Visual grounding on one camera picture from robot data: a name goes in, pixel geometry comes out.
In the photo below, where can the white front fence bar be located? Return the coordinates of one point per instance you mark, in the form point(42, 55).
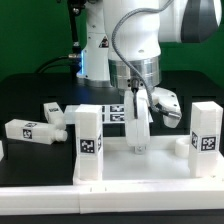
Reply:
point(113, 197)

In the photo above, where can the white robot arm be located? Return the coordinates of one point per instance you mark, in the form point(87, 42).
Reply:
point(123, 51)

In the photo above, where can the white desk top tray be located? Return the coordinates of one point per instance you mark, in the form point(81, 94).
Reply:
point(164, 159)

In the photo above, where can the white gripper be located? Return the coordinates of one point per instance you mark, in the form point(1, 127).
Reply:
point(138, 118)

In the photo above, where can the white marker sheet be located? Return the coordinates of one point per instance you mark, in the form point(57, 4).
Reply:
point(111, 114)

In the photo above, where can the white block left edge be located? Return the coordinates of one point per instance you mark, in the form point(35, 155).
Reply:
point(1, 151)

